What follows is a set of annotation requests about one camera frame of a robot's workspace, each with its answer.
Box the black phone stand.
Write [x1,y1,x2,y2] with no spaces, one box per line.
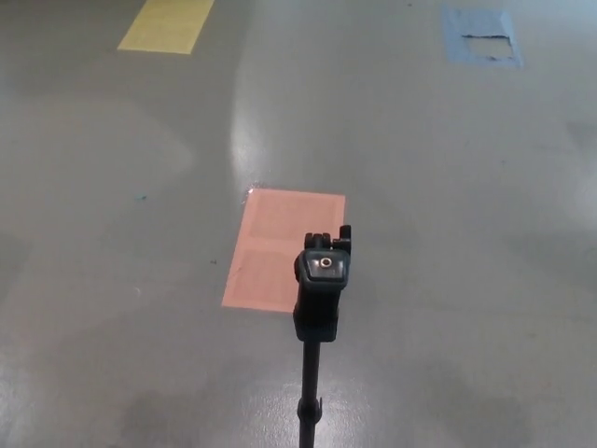
[292,224,354,448]

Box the orange floor tape patch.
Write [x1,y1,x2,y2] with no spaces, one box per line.
[221,188,347,313]

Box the yellow floor tape patch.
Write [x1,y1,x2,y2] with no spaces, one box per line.
[116,0,216,53]

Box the blue floor tape patch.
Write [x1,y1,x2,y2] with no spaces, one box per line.
[440,4,524,69]

